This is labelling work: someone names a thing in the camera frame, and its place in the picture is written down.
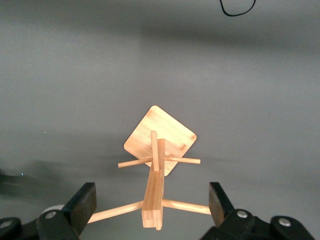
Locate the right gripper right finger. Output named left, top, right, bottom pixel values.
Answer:
left=199, top=181, right=316, bottom=240

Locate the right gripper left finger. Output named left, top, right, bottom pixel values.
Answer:
left=0, top=182, right=97, bottom=240

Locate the wooden cup rack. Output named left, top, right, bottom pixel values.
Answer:
left=86, top=105, right=213, bottom=231

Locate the dark grey table mat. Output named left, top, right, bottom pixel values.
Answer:
left=0, top=0, right=320, bottom=240

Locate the black looped cable on mat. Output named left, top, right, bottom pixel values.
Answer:
left=219, top=0, right=257, bottom=18

